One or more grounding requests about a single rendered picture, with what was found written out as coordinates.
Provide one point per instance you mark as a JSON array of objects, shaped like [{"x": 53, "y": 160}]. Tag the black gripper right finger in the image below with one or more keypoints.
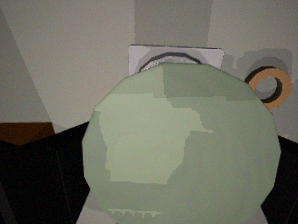
[{"x": 281, "y": 204}]

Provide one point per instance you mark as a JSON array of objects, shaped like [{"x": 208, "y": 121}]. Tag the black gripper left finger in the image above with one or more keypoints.
[{"x": 42, "y": 182}]

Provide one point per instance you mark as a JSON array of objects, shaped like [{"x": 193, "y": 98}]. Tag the tan ring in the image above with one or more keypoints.
[{"x": 283, "y": 84}]

